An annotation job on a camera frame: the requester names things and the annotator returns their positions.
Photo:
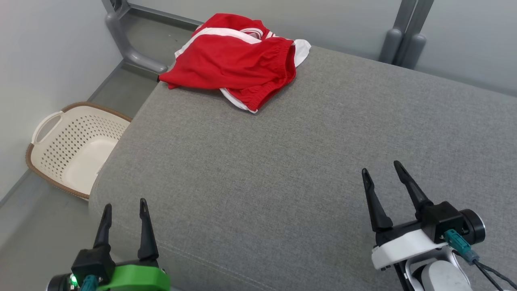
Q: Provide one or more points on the grey round tube foot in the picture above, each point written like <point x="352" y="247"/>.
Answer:
<point x="416" y="50"/>
<point x="389" y="46"/>

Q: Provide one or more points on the red jersey with white sleeves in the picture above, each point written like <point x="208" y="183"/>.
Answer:
<point x="230" y="22"/>

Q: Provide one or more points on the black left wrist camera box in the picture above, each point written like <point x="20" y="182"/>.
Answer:
<point x="91" y="262"/>

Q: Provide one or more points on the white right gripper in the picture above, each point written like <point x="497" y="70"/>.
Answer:
<point x="400" y="248"/>

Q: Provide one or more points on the grey tubular frame leg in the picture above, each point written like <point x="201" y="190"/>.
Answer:
<point x="121" y="40"/>

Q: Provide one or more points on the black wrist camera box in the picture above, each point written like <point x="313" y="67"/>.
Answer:
<point x="91" y="262"/>
<point x="442" y="220"/>

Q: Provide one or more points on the red shorts with white stripe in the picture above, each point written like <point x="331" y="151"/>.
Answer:
<point x="226" y="60"/>

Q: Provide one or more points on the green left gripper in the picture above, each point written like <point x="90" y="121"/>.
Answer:
<point x="137" y="279"/>

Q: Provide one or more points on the grey partition frame post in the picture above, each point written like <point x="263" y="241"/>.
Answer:
<point x="412" y="16"/>

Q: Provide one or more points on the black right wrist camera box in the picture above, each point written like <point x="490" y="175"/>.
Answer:
<point x="442" y="220"/>

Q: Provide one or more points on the cream perforated laundry basket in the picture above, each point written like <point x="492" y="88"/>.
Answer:
<point x="80" y="153"/>

